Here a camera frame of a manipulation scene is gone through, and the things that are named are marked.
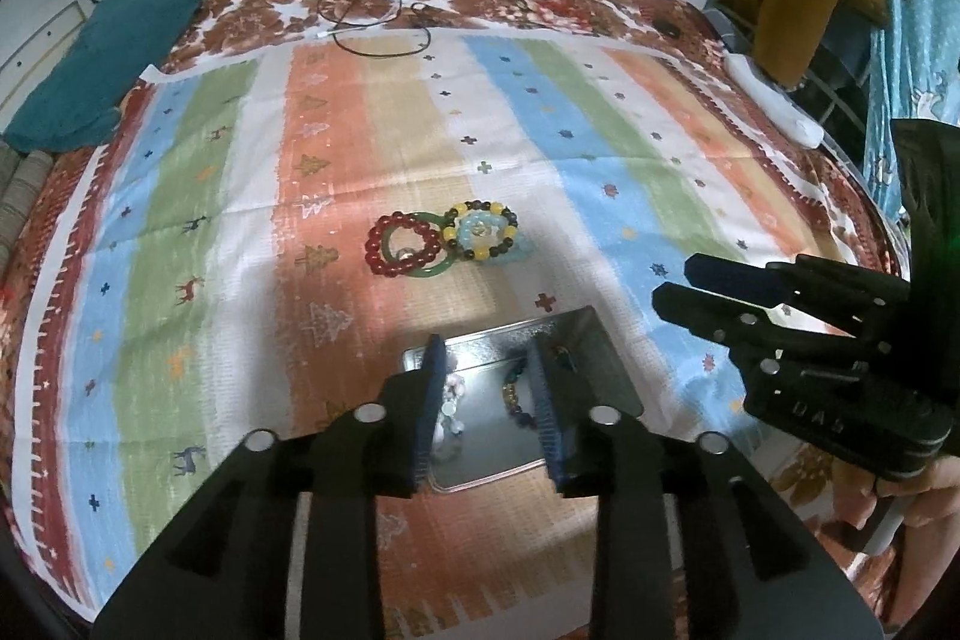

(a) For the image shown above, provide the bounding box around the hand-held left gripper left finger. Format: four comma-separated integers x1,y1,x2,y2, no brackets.
90,334,451,640

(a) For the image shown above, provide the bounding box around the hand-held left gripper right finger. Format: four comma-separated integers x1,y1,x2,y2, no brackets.
529,344,882,640

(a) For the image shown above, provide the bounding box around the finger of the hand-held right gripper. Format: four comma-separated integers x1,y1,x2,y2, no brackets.
651,284,893,371
684,254,912,341

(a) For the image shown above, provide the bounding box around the dark multicolour bead bracelet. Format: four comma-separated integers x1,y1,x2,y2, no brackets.
501,362,538,435

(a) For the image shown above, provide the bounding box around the metal tin box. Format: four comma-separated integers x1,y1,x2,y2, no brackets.
401,305,644,495

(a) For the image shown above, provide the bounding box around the green jade bangle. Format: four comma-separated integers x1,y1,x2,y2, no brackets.
382,210,455,280

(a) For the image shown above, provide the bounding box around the light blue bead bracelet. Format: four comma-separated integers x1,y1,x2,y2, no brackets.
454,212,535,266

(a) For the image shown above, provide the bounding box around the red bead bracelet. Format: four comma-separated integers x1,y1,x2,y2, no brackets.
364,212,443,277

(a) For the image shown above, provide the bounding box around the yellow and black bead bracelet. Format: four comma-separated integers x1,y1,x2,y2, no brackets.
442,200,520,262

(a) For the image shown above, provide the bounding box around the person's right forearm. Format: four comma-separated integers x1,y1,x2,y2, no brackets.
896,524,960,620

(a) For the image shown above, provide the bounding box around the person's right hand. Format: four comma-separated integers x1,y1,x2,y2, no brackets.
831,456,960,532

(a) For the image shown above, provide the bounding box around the white power strip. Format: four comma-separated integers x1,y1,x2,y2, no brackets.
724,53,822,148

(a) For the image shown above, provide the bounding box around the dark metal rack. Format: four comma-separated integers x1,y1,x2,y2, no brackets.
705,2,878,146

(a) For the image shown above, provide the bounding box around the blue printed cloth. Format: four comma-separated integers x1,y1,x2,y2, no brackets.
862,0,960,221

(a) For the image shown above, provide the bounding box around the brown striped cushion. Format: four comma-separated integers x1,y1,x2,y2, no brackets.
0,149,57,266

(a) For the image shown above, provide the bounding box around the teal pillow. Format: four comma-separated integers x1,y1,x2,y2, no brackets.
4,0,226,154

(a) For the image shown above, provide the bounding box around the white bed headboard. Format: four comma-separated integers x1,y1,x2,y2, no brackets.
0,0,95,116

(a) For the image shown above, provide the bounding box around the white cable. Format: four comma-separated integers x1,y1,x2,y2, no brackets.
319,0,421,37

